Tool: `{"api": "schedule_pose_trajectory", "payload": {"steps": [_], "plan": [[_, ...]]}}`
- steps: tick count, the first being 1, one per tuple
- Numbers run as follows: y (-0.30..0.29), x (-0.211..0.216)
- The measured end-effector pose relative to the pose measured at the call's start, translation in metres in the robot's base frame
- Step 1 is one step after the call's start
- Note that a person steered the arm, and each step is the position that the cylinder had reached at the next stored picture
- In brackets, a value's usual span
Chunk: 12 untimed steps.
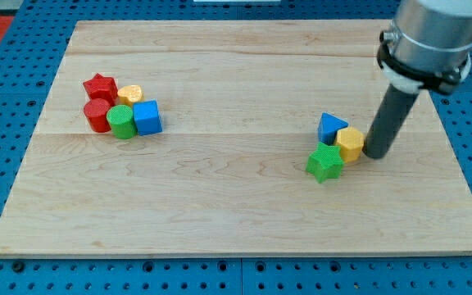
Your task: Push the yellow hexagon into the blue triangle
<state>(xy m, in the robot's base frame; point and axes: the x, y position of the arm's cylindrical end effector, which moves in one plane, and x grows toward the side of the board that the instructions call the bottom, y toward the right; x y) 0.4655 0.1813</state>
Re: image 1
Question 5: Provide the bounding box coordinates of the yellow hexagon block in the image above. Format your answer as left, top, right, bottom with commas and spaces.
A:
334, 127, 365, 163

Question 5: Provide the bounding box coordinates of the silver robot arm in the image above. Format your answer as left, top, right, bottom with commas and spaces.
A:
377, 0, 472, 95

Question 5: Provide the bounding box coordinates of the blue triangle block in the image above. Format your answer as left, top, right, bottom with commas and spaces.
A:
317, 112, 348, 145

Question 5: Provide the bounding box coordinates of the wooden board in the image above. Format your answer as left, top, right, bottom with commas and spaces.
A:
0, 20, 472, 259

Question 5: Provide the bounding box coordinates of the green star block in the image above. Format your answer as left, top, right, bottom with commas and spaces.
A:
306, 143, 344, 184

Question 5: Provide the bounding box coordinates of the blue cube block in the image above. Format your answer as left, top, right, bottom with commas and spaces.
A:
133, 100, 162, 136

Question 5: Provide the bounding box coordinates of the green cylinder block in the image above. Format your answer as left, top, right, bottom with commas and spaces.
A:
106, 105, 137, 139

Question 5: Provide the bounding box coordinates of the yellow heart block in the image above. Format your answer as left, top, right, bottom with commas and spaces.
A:
117, 84, 144, 107

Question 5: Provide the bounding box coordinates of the red cylinder block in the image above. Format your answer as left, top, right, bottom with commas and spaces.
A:
83, 98, 111, 133

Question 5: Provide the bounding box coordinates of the red star block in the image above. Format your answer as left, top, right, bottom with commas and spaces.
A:
83, 73, 118, 106

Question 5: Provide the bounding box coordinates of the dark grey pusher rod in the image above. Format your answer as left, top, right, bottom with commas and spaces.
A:
363, 84, 418, 159

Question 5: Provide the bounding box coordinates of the black cable clamp ring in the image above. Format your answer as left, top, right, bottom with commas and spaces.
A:
376, 30, 471, 96

